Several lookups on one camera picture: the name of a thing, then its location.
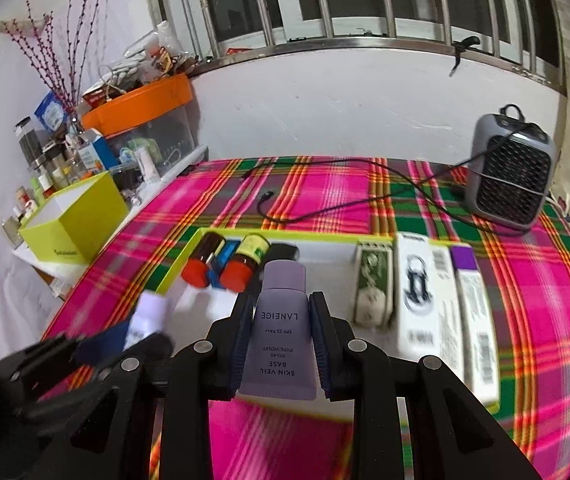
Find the white box purple end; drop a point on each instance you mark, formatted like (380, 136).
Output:
(482, 375)

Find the orange lid storage bin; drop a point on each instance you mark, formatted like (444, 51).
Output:
(152, 117)

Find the red bud branches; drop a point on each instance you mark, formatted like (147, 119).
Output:
(58, 49)

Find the metal window bars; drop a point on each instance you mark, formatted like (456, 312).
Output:
(518, 35)

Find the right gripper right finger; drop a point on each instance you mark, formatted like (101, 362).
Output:
(330, 341)

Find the amber bottle red cap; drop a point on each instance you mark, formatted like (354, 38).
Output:
(195, 271)

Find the lavender Laneige tube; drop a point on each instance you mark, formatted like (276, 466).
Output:
(280, 357)

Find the blue white carton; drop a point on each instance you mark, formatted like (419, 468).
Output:
(95, 152)

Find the amber bottle yellow label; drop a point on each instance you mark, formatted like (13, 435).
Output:
(244, 263)

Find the grey portable heater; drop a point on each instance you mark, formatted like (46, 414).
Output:
(509, 169)

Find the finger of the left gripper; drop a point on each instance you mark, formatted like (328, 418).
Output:
(44, 365)
(155, 347)

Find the green white medicine box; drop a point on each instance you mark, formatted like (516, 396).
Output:
(373, 297)

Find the yellow-green shallow tray box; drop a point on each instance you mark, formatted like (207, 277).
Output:
(330, 262)

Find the small blue box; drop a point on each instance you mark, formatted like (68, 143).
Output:
(219, 262)

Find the plaid tablecloth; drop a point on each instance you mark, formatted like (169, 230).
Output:
(528, 278)

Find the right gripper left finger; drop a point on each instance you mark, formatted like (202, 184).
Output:
(230, 337)

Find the black rectangular device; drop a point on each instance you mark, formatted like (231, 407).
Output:
(277, 251)

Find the white box keychain picture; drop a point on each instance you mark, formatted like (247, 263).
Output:
(417, 317)

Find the narrow white box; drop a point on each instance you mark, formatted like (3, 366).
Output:
(450, 324)

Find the white tube blue print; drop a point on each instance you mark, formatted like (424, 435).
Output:
(150, 316)

